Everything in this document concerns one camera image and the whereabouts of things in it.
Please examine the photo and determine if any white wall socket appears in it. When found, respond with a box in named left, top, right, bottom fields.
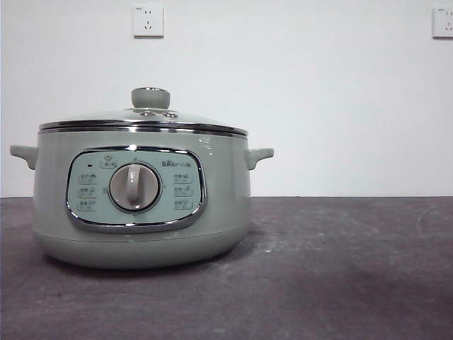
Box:
left=431, top=6, right=453, bottom=40
left=132, top=4, right=165, bottom=39

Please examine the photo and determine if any glass lid with green knob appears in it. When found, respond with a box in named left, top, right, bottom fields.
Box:
left=38, top=86, right=248, bottom=137

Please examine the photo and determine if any pale green electric cooking pot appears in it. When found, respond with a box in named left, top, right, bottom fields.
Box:
left=9, top=129, right=275, bottom=271

